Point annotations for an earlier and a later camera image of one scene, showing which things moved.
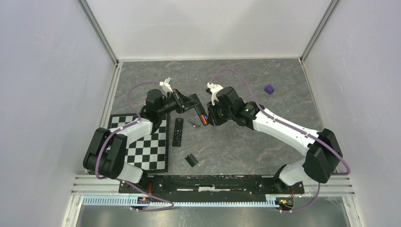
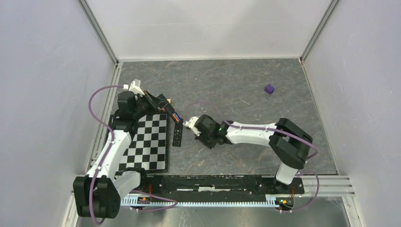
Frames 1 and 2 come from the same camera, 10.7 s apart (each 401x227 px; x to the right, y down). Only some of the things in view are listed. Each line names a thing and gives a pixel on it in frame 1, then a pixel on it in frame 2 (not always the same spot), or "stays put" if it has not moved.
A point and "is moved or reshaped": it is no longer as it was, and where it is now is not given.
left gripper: (183, 102) → (155, 101)
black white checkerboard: (149, 153) stays put
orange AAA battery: (204, 120) is moved or reshaped
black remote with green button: (178, 132) stays put
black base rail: (213, 187) stays put
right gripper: (213, 120) → (211, 145)
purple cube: (269, 89) stays put
